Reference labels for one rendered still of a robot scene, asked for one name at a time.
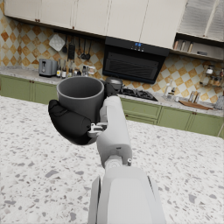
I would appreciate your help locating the open wall shelf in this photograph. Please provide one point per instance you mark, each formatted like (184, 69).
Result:
(198, 48)

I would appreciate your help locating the grey cup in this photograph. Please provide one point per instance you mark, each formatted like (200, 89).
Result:
(83, 97)

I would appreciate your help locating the spice rack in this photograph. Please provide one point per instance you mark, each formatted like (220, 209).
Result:
(212, 75)

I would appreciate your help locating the cream wall cabinets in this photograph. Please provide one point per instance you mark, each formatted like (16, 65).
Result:
(96, 17)

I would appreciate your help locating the black gas hob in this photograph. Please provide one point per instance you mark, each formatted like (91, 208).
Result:
(138, 94)

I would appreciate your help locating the black range hood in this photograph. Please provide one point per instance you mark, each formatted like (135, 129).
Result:
(132, 59)

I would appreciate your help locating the black hanging grater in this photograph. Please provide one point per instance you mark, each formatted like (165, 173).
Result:
(71, 50)

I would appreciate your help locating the green base cabinets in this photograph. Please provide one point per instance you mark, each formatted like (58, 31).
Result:
(175, 118)

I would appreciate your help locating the dark glass bottle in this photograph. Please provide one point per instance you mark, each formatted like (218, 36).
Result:
(59, 70)
(64, 71)

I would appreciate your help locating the white hanging cutting board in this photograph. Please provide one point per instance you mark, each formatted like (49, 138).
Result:
(57, 42)

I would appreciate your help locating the black hanging ladle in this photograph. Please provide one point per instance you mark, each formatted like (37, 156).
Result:
(83, 51)
(88, 51)

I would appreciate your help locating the dark cooking pot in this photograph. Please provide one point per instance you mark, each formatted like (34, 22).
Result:
(115, 82)

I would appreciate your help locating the silver toaster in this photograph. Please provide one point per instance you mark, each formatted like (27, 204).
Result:
(47, 67)

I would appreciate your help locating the wooden cutting board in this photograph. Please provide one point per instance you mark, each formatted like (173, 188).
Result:
(195, 105)

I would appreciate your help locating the white bottle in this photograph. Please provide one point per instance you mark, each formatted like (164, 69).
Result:
(167, 89)

